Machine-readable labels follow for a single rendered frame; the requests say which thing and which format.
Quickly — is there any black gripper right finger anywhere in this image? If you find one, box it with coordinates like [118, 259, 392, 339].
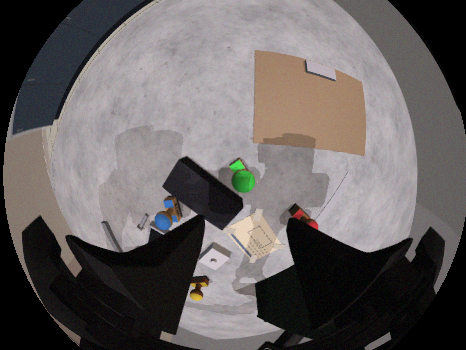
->
[286, 218, 413, 331]

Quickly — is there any beige card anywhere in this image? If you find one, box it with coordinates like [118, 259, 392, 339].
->
[221, 208, 285, 263]

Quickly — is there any red rubber stamp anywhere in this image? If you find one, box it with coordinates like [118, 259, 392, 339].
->
[289, 204, 318, 230]

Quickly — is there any rubber stamp with yellow-topped handle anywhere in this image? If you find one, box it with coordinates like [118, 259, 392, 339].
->
[189, 276, 209, 301]

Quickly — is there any blue and brown rubber stamp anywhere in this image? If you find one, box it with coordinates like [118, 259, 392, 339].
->
[154, 195, 182, 231]

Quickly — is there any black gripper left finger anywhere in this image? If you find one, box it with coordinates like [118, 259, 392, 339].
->
[65, 215, 205, 335]

